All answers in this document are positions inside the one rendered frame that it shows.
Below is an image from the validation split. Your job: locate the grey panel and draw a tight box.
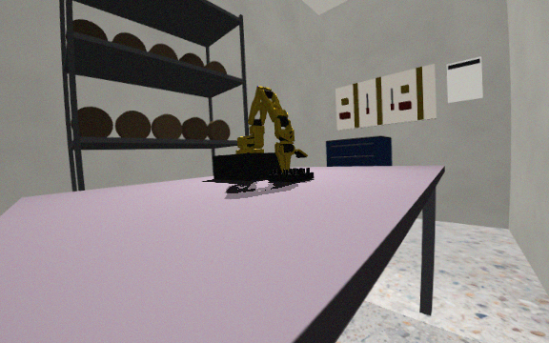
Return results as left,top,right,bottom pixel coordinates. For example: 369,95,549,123
268,168,314,183

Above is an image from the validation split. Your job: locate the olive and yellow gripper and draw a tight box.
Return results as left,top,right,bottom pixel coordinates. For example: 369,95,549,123
274,141,307,172

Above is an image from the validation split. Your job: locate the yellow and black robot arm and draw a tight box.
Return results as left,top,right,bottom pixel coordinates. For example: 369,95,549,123
235,86,295,154

